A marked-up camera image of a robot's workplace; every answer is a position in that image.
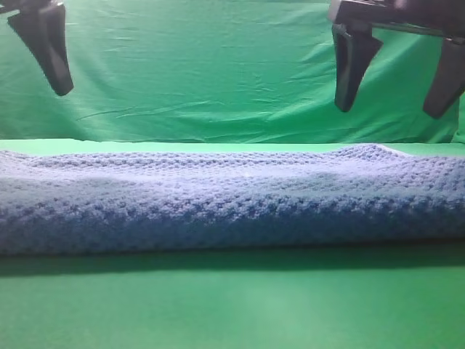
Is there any blue waffle-weave towel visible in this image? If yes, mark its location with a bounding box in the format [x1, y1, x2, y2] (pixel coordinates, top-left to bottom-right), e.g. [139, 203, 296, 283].
[1, 144, 464, 255]

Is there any green backdrop cloth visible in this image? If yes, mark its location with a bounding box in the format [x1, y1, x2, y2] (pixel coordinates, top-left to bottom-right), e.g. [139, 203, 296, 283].
[1, 1, 464, 143]

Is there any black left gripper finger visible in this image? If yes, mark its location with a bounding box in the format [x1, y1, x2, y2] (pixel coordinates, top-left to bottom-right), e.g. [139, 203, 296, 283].
[7, 2, 74, 96]

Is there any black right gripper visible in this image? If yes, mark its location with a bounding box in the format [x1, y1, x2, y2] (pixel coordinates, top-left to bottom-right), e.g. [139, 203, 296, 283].
[328, 0, 464, 119]

